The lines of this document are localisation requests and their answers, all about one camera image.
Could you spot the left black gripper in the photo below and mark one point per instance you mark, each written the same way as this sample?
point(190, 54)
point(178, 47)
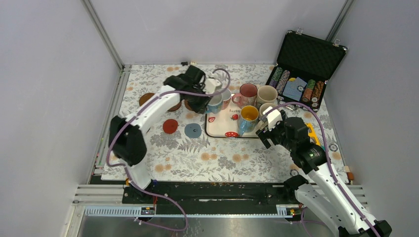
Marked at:
point(201, 108)

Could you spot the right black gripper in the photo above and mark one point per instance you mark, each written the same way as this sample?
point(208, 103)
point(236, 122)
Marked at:
point(264, 134)

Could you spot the brown wooden coaster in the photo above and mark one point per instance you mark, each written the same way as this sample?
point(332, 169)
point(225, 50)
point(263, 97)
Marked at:
point(176, 107)
point(187, 105)
point(144, 98)

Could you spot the blue floral mug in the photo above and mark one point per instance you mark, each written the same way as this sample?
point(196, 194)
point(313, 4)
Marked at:
point(215, 105)

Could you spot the grey blue coaster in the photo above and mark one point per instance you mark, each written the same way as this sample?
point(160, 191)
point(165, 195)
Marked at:
point(193, 130)

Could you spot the red apple coaster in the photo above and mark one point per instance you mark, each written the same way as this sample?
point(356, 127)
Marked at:
point(170, 126)

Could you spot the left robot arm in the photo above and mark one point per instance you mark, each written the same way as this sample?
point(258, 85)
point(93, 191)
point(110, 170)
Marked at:
point(127, 135)

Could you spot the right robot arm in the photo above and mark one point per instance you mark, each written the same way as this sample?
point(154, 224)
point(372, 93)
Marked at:
point(337, 207)

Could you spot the yellow triangle toy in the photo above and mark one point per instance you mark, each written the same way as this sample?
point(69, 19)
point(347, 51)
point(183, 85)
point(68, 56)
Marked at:
point(312, 135)

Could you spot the pink small mug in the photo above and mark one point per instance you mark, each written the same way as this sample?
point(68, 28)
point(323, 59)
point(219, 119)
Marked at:
point(226, 97)

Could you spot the cream mug front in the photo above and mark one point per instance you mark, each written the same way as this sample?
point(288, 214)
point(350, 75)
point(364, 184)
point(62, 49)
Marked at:
point(264, 107)

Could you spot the cream mug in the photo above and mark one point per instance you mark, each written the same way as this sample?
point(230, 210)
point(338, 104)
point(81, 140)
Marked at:
point(264, 107)
point(266, 94)

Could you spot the blue card deck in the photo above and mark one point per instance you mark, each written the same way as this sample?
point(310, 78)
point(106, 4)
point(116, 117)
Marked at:
point(294, 88)

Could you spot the cream mug rear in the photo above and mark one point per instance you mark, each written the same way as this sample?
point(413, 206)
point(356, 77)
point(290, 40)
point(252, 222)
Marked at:
point(266, 94)

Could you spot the yellow inside blue mug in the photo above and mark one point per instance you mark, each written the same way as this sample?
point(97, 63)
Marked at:
point(248, 119)

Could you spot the white strawberry tray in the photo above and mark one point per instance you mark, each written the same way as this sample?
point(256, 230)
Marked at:
point(225, 124)

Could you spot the pink large mug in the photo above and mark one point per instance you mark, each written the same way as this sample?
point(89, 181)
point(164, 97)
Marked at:
point(246, 96)

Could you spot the black poker chip case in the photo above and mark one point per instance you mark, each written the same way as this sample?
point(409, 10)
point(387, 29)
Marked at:
point(311, 59)

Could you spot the floral tablecloth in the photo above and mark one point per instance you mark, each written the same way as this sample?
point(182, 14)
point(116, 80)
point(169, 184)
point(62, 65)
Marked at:
point(178, 157)

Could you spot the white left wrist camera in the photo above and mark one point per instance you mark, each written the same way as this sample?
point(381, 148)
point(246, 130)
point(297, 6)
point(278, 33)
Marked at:
point(211, 85)

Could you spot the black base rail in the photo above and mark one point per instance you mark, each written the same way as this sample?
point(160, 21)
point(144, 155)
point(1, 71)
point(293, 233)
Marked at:
point(217, 198)

